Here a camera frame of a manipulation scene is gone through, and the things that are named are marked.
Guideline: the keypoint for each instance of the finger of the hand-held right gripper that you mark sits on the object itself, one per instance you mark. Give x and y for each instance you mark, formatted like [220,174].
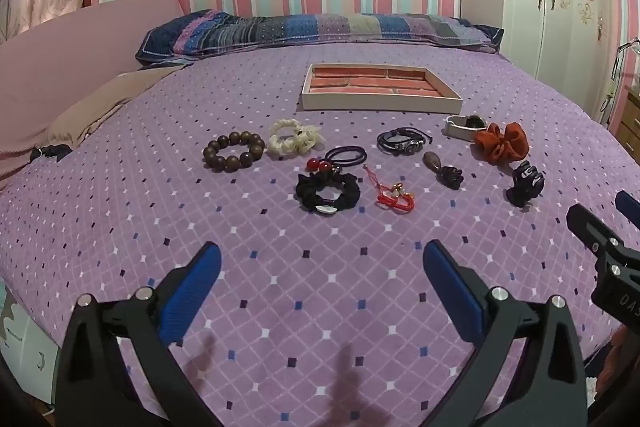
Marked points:
[582,222]
[631,209]

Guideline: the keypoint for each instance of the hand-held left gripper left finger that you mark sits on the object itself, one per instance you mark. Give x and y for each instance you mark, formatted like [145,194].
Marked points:
[192,292]

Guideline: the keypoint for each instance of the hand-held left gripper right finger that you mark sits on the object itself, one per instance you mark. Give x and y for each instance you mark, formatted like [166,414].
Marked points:
[452,292]

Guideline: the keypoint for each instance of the black fist-shaped hair claw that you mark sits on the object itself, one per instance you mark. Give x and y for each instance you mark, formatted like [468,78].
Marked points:
[525,182]

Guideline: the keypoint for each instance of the dark braided knot pendant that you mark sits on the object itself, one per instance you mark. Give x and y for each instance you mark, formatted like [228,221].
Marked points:
[446,174]

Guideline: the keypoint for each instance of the black scrunchie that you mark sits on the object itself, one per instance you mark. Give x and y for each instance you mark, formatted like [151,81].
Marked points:
[305,189]

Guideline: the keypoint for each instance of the cream scrunchie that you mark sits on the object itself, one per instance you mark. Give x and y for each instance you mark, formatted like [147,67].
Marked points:
[280,142]

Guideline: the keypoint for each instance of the brick-pattern tray box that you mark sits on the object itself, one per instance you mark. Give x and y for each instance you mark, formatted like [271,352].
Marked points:
[375,82]

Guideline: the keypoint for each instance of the red cloth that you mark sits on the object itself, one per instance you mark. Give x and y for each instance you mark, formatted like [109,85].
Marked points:
[617,362]

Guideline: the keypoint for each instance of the wooden dresser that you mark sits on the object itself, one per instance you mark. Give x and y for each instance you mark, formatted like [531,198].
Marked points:
[631,122]

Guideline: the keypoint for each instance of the purple diamond-print bedsheet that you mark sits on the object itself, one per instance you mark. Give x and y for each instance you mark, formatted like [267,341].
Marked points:
[150,207]

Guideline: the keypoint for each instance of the orange scrunchie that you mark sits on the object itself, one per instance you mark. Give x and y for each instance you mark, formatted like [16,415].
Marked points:
[500,144]

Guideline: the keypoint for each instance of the white desk lamp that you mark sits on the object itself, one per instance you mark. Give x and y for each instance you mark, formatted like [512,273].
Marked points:
[614,77]

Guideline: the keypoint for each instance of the white bangle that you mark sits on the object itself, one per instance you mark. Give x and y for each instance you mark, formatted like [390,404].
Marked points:
[457,127]

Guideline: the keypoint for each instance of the white box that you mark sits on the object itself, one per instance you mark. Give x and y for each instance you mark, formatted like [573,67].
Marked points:
[25,347]

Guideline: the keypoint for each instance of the dark cloth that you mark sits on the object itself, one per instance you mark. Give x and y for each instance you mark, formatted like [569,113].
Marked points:
[50,152]

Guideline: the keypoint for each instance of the beige blanket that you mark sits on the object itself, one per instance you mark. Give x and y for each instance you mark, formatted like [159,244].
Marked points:
[100,107]

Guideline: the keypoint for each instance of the white wardrobe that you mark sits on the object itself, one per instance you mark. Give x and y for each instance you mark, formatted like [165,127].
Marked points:
[555,7]

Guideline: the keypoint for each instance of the pink headboard cushion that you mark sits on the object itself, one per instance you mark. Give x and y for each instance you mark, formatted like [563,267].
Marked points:
[75,47]

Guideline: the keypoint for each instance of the striped patchwork pillow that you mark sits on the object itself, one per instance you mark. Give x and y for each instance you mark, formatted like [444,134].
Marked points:
[300,29]

